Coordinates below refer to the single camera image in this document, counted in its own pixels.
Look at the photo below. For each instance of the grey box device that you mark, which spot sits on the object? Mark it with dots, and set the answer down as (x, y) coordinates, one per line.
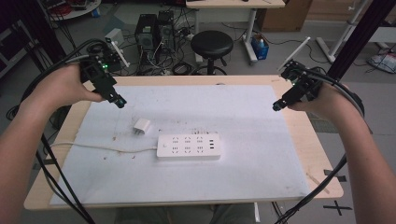
(114, 35)

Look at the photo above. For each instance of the white metal stand leg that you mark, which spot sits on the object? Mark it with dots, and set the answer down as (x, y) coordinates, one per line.
(341, 34)

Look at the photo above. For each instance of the white power strip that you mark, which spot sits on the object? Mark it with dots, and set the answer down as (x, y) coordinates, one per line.
(188, 146)

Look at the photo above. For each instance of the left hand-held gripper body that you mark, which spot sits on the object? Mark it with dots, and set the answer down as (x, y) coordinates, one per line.
(98, 76)

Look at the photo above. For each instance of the white desk with wooden top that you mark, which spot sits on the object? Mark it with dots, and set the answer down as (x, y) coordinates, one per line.
(233, 3)

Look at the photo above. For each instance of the white foam mat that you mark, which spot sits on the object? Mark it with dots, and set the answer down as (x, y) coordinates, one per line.
(202, 180)

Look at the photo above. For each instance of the black metal stand post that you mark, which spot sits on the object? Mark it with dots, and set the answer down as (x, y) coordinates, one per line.
(361, 34)

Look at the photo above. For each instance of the person's right hand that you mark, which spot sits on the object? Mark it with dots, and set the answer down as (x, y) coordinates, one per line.
(327, 101)

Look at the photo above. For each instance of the black round stool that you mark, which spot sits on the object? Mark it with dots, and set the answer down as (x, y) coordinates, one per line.
(211, 43)

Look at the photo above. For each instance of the cardboard box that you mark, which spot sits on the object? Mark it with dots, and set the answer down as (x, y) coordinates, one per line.
(283, 15)

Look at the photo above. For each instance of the black computer tower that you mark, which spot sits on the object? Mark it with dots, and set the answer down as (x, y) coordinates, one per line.
(166, 28)
(146, 37)

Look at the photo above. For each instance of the round white table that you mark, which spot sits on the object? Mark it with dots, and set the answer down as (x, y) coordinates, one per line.
(74, 7)

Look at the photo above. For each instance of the white charger plug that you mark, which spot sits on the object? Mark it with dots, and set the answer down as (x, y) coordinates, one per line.
(142, 126)

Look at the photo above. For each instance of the person's left hand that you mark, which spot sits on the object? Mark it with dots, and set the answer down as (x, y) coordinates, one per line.
(62, 87)

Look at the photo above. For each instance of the blue box with bottle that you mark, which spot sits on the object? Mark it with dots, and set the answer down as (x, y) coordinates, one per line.
(260, 46)

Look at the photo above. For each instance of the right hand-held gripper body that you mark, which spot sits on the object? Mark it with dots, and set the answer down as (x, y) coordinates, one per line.
(303, 84)

